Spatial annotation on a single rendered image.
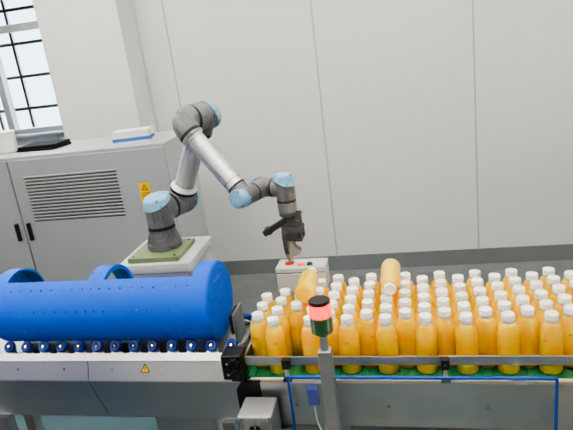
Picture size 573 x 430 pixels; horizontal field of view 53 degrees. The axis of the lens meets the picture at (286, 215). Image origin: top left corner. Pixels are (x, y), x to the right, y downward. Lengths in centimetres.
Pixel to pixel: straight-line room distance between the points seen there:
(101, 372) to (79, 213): 178
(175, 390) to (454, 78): 317
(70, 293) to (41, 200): 186
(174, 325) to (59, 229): 210
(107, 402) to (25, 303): 49
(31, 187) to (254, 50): 192
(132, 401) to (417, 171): 302
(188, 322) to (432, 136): 300
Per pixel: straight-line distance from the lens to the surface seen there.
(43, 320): 231
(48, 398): 255
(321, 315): 161
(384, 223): 476
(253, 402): 195
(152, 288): 208
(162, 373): 220
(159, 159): 358
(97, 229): 390
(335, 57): 452
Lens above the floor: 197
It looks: 17 degrees down
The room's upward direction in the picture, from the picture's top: 7 degrees counter-clockwise
